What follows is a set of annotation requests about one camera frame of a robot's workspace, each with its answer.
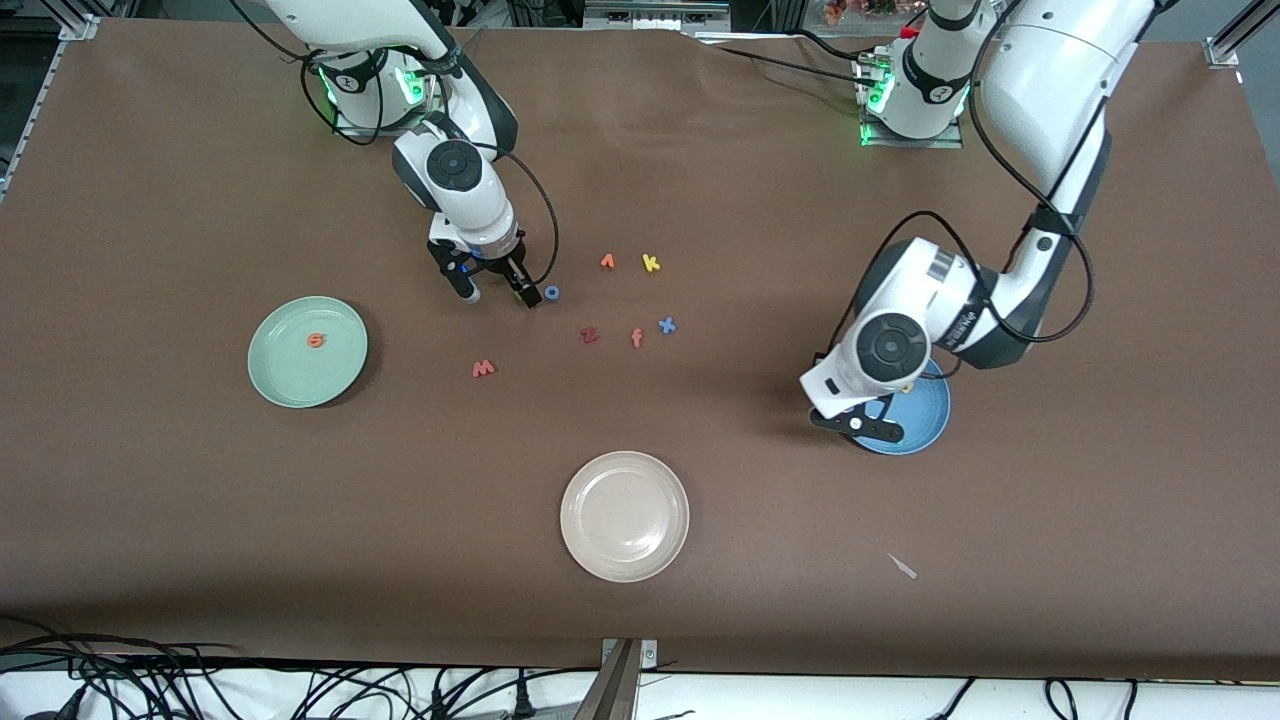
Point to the salmon foam letter w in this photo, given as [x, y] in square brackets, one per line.
[483, 368]

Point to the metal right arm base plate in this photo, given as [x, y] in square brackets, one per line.
[425, 125]

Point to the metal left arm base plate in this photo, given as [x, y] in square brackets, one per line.
[915, 142]

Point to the light green plate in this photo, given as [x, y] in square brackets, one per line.
[290, 370]

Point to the blue plate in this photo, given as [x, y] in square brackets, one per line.
[925, 410]

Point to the metal table edge bracket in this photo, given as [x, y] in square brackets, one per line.
[615, 690]

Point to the grey metal box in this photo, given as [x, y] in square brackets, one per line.
[655, 12]

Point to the beige plate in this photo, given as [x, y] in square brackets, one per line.
[625, 515]

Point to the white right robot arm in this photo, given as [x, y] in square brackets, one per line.
[455, 165]

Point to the aluminium frame profile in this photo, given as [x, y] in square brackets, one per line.
[1222, 50]
[75, 25]

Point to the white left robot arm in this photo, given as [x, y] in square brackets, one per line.
[890, 345]

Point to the brown table cover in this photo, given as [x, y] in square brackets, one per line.
[640, 180]

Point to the yellow foam letter k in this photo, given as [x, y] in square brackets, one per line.
[648, 263]

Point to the blue foam letter x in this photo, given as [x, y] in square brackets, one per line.
[666, 325]

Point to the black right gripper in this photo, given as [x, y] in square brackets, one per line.
[497, 263]

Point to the white paper scrap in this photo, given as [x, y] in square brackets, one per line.
[903, 567]

